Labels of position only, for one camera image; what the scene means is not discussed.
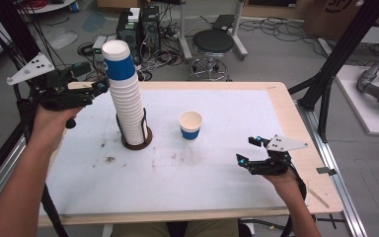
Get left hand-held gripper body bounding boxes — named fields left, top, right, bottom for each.
left=6, top=51, right=95, bottom=112

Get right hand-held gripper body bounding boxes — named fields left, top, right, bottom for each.
left=246, top=133, right=309, bottom=177

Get stack of white paper cups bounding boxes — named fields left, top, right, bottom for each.
left=101, top=39, right=145, bottom=147

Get single blue banded paper cup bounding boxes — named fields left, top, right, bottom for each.
left=178, top=110, right=203, bottom=142

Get brown cup holder black rods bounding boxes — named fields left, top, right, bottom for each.
left=115, top=108, right=154, bottom=151

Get person's right hand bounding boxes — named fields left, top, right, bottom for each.
left=262, top=168, right=306, bottom=199

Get person's left hand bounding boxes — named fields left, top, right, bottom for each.
left=29, top=104, right=84, bottom=156

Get small silver device box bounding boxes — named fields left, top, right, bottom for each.
left=91, top=35, right=109, bottom=56

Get small grey metal piece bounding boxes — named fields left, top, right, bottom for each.
left=316, top=166, right=338, bottom=177

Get white table mat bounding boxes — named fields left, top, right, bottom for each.
left=38, top=88, right=310, bottom=217

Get thin wooden stick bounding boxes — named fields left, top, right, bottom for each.
left=305, top=187, right=331, bottom=209

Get black computer tower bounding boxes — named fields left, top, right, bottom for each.
left=115, top=7, right=143, bottom=64
left=140, top=5, right=162, bottom=51

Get white floor board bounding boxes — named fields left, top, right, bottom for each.
left=335, top=63, right=379, bottom=137

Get black round stool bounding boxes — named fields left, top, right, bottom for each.
left=187, top=29, right=235, bottom=83

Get person's khaki pants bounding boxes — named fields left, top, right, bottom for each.
left=111, top=218, right=241, bottom=237

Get cardboard box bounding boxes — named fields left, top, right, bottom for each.
left=303, top=0, right=364, bottom=41

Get aluminium rail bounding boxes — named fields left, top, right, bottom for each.
left=295, top=101, right=370, bottom=237
left=0, top=133, right=27, bottom=220

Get black frame post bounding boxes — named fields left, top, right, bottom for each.
left=288, top=0, right=379, bottom=143
left=0, top=0, right=43, bottom=139

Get tangle of floor cables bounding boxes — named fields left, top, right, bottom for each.
left=240, top=16, right=327, bottom=50

